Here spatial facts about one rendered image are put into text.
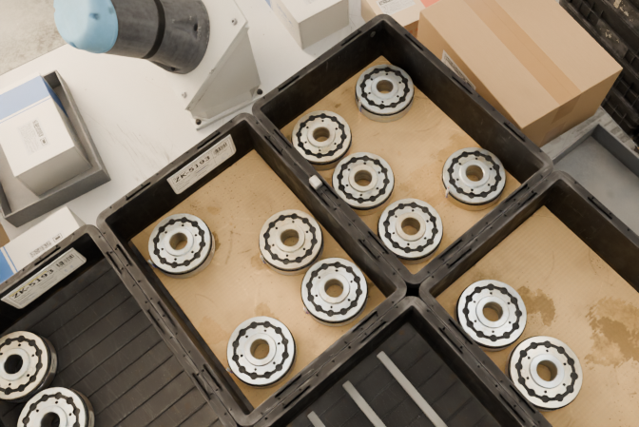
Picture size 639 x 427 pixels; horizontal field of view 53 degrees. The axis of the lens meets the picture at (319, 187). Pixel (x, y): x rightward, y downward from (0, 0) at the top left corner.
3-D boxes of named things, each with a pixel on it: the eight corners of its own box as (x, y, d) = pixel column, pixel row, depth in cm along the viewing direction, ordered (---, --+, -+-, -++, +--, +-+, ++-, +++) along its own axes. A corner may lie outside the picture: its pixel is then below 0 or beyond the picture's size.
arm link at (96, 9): (133, 72, 117) (62, 64, 107) (111, 15, 121) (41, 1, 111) (166, 29, 110) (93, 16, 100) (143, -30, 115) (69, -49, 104)
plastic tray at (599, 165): (514, 193, 122) (520, 183, 117) (590, 133, 126) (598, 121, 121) (628, 304, 112) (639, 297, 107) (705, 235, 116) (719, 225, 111)
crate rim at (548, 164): (248, 115, 108) (246, 107, 106) (383, 18, 115) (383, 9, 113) (412, 294, 94) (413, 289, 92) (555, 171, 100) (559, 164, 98)
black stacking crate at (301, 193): (119, 244, 111) (93, 220, 100) (257, 144, 117) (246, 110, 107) (258, 436, 96) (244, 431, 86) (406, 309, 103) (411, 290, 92)
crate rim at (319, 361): (96, 224, 102) (90, 219, 100) (248, 115, 108) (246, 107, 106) (246, 434, 88) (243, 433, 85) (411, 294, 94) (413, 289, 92)
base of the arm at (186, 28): (151, 39, 130) (106, 31, 123) (184, -24, 122) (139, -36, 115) (183, 90, 124) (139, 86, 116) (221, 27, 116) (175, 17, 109)
